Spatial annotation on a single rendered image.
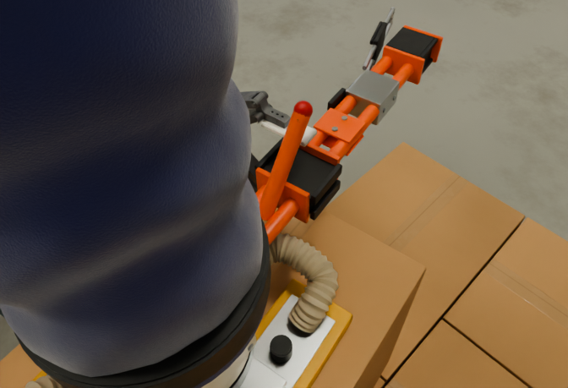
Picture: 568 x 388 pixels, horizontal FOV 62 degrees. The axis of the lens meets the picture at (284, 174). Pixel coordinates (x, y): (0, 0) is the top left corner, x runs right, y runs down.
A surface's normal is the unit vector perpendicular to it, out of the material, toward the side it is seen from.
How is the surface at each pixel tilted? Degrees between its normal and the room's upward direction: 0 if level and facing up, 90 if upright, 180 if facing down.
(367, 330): 0
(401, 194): 0
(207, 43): 92
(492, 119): 0
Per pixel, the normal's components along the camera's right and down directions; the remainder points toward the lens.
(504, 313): -0.02, -0.65
